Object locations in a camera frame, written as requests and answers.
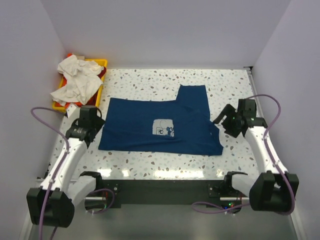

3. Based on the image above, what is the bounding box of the white crumpled t-shirt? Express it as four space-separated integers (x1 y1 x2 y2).
50 54 104 106

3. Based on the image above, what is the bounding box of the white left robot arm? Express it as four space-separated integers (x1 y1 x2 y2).
26 105 105 228

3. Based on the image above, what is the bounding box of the red t-shirt in bin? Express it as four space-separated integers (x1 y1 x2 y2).
87 66 107 107

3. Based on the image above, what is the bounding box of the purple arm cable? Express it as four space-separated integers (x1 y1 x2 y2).
30 106 73 240
191 94 296 216

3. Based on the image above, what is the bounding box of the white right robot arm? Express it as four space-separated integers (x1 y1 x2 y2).
213 97 299 215

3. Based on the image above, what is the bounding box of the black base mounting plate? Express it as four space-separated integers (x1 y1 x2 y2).
101 179 249 209

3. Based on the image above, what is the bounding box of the blue printed t-shirt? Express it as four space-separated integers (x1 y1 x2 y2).
98 85 223 156

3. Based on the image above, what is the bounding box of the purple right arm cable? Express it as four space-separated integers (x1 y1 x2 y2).
191 94 296 216

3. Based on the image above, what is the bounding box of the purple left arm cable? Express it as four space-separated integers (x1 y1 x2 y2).
30 106 73 240

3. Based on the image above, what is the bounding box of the yellow plastic bin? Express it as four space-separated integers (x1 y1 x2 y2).
52 56 108 112

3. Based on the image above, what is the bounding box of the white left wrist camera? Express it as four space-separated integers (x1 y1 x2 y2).
66 103 80 119

